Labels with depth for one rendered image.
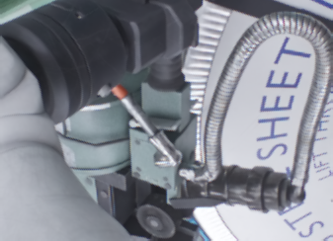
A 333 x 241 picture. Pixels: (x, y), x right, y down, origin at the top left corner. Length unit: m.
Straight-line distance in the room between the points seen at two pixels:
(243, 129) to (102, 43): 0.47
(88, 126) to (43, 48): 0.22
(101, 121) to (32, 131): 0.29
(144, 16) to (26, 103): 0.17
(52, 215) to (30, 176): 0.03
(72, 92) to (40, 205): 0.15
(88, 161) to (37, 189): 0.36
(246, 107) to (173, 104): 0.27
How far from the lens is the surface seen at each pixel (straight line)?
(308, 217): 1.05
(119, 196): 0.71
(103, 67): 0.41
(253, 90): 0.80
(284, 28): 0.48
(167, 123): 0.57
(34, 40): 0.39
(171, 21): 0.45
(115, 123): 0.60
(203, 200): 0.60
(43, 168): 0.28
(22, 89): 0.31
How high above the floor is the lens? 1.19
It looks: 9 degrees up
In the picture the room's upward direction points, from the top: 115 degrees counter-clockwise
